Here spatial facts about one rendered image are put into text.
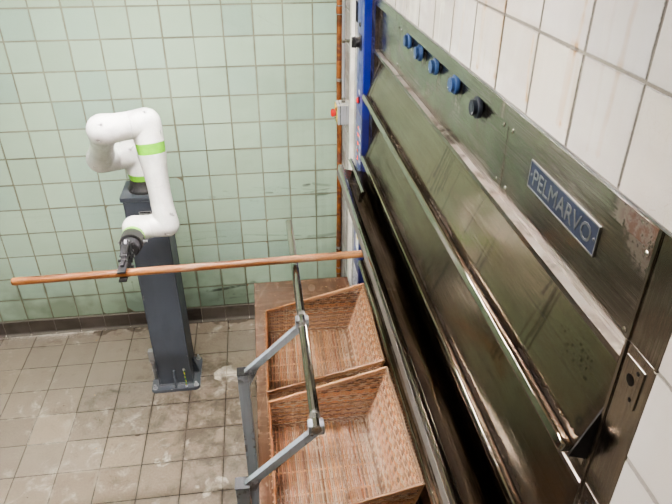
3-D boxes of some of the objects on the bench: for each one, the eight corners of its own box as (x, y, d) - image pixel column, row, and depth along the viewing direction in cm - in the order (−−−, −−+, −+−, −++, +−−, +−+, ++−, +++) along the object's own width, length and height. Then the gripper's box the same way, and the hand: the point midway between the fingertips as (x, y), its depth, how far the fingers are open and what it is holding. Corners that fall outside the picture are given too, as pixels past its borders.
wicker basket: (386, 414, 250) (389, 363, 235) (421, 539, 202) (428, 485, 188) (267, 427, 244) (263, 375, 230) (275, 559, 196) (271, 504, 182)
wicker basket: (364, 327, 299) (365, 280, 285) (384, 411, 251) (387, 360, 237) (265, 334, 294) (261, 287, 280) (266, 421, 246) (262, 370, 232)
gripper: (137, 227, 242) (128, 258, 222) (143, 261, 250) (135, 293, 230) (117, 228, 241) (107, 259, 221) (124, 262, 250) (115, 295, 229)
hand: (123, 272), depth 229 cm, fingers closed on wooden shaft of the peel, 3 cm apart
